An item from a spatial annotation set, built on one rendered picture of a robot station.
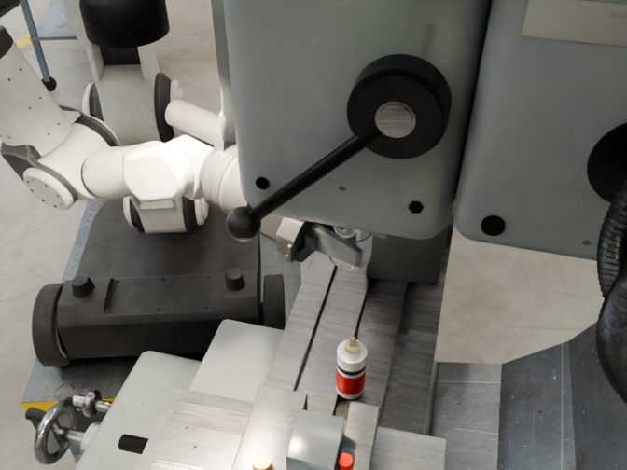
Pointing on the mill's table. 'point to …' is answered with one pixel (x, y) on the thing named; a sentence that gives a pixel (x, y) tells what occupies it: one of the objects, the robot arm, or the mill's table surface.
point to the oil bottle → (351, 368)
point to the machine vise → (169, 421)
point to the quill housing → (393, 223)
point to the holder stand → (407, 258)
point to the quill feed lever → (371, 128)
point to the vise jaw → (270, 426)
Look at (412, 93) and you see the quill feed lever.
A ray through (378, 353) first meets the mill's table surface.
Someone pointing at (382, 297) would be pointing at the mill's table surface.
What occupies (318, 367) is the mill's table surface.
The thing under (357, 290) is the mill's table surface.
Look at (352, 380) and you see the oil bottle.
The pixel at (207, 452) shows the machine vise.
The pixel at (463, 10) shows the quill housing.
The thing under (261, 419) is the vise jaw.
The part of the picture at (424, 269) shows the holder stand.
